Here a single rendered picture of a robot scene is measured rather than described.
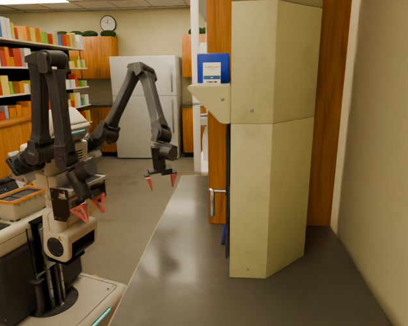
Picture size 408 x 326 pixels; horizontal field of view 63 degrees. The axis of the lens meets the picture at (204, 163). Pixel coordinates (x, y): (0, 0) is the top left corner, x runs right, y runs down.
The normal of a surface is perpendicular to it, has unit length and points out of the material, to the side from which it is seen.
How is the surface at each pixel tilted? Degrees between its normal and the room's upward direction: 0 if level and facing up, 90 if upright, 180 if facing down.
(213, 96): 90
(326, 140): 90
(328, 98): 90
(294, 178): 90
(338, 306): 0
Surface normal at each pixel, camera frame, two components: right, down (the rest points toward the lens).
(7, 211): -0.37, 0.29
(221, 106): -0.08, 0.27
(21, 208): 0.93, 0.12
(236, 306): -0.01, -0.96
